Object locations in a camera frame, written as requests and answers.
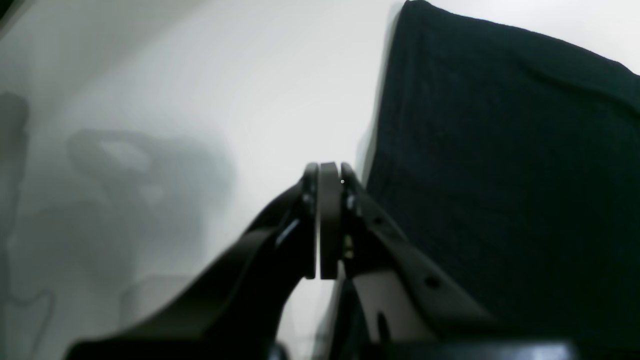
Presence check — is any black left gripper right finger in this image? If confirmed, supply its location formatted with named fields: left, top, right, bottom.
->
left=320, top=162, right=580, bottom=360

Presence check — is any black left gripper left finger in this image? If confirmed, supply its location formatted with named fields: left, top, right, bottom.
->
left=66, top=163, right=319, bottom=360

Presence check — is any black T-shirt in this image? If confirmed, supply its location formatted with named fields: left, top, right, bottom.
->
left=366, top=0, right=640, bottom=351

